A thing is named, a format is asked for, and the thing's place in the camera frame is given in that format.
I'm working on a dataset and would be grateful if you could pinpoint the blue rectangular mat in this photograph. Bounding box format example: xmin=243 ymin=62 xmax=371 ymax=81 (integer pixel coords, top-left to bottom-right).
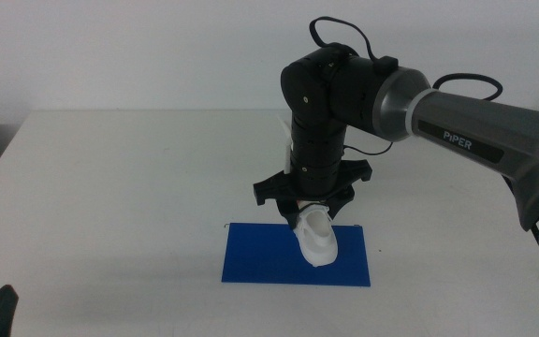
xmin=221 ymin=222 xmax=371 ymax=287

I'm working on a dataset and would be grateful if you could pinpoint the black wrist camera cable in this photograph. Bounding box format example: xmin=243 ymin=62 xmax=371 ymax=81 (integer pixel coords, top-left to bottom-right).
xmin=309 ymin=16 xmax=504 ymax=157

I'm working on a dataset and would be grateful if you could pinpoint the white strapped toy shoe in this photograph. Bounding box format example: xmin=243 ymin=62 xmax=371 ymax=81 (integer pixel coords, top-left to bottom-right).
xmin=293 ymin=203 xmax=339 ymax=269

